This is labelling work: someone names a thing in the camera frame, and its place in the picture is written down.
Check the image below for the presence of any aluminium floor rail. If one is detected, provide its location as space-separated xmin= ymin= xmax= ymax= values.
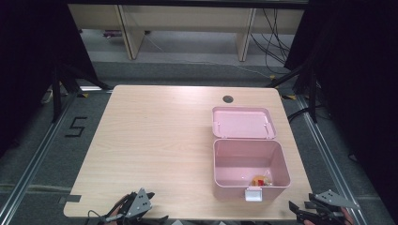
xmin=295 ymin=94 xmax=370 ymax=225
xmin=0 ymin=89 xmax=83 ymax=225

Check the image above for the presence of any black curtain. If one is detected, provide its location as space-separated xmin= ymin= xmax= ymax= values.
xmin=0 ymin=0 xmax=99 ymax=158
xmin=283 ymin=0 xmax=398 ymax=217

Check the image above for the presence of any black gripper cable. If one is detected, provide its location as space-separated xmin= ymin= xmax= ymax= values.
xmin=85 ymin=209 xmax=109 ymax=225

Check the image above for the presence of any pink storage box with lid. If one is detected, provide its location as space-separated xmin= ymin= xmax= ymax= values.
xmin=211 ymin=106 xmax=292 ymax=203

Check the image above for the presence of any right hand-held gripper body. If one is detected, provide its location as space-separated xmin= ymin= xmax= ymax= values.
xmin=303 ymin=188 xmax=361 ymax=225

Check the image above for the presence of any grey tape strip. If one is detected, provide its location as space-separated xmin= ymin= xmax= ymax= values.
xmin=58 ymin=194 xmax=83 ymax=204

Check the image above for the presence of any person's left hand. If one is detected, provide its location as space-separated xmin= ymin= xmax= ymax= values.
xmin=110 ymin=207 xmax=126 ymax=223

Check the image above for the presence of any person's right hand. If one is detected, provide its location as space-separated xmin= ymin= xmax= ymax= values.
xmin=341 ymin=207 xmax=355 ymax=225

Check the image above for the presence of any white power strip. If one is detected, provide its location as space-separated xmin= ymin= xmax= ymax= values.
xmin=40 ymin=88 xmax=54 ymax=105

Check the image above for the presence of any thin white floor cable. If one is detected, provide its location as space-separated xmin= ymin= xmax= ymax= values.
xmin=143 ymin=33 xmax=272 ymax=80

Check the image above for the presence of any black floor cable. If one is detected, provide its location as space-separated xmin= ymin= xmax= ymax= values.
xmin=286 ymin=107 xmax=314 ymax=124

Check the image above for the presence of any black metal stand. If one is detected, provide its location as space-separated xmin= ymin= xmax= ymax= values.
xmin=266 ymin=61 xmax=320 ymax=124
xmin=51 ymin=61 xmax=113 ymax=124

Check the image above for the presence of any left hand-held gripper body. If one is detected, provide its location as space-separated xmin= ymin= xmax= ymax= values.
xmin=104 ymin=187 xmax=153 ymax=225

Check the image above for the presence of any bundle of black cables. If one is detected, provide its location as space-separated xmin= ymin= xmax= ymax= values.
xmin=249 ymin=7 xmax=293 ymax=75

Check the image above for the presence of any small orange and red toy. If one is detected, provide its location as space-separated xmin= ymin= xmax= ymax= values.
xmin=251 ymin=174 xmax=273 ymax=188

